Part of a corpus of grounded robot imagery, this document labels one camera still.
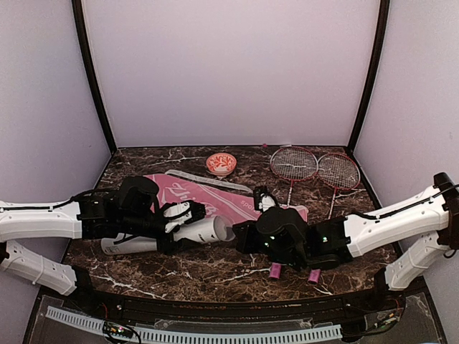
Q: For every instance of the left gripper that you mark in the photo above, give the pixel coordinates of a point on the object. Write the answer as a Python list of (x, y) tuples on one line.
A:
[(171, 247)]

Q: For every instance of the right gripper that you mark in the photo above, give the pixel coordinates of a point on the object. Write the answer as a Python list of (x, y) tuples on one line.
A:
[(243, 245)]

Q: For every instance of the white shuttlecock tube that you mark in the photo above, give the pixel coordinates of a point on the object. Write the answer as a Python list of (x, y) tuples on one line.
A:
[(200, 232)]

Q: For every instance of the clear plastic tube lid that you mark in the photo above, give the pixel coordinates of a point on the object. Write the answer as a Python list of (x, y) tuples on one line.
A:
[(223, 229)]

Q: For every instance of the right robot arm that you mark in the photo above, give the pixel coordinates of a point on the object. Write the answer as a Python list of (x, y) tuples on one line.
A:
[(431, 216)]

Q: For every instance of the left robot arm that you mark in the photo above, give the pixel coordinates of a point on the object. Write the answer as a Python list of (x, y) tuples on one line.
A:
[(90, 215)]

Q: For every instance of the left red badminton racket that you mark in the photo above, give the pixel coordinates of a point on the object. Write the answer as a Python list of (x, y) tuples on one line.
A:
[(294, 164)]

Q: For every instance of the red badminton racket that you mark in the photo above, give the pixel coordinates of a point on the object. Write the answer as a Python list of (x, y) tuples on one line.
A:
[(337, 172), (294, 164)]

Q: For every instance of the right red badminton racket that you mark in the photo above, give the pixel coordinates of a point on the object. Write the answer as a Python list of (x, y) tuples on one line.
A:
[(337, 172)]

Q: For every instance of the pink racket bag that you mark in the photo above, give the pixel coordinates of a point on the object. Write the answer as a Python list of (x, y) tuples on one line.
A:
[(234, 207)]

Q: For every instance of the red white patterned bowl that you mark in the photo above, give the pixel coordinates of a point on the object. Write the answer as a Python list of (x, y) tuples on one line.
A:
[(221, 164)]

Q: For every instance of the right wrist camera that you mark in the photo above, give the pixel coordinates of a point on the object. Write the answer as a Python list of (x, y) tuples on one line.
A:
[(263, 199)]

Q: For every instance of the white cable tray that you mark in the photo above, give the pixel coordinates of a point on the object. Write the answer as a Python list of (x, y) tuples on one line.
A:
[(182, 332)]

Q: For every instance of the left black frame post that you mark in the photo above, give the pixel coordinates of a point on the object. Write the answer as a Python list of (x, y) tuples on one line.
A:
[(92, 79)]

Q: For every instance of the black frame post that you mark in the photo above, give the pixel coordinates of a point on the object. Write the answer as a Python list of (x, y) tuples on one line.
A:
[(377, 47), (92, 79)]

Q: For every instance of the right black frame post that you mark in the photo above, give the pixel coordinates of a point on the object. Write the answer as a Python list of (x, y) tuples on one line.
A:
[(377, 47)]

